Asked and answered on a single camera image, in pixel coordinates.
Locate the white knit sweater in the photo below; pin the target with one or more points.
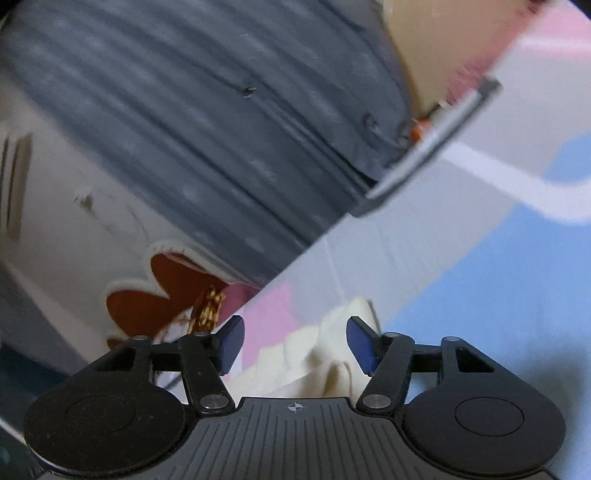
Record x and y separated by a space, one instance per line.
314 350

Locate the white air conditioner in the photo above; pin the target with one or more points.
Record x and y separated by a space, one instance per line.
14 184

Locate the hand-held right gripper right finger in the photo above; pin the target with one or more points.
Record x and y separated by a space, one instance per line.
358 341

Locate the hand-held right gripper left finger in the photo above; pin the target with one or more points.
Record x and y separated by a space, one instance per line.
233 341

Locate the red cloud-shaped headboard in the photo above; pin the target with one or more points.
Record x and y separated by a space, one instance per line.
134 309

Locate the wide blue-grey curtain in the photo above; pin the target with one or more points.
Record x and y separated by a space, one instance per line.
184 115

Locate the floral cloth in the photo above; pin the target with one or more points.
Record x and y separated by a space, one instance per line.
210 311

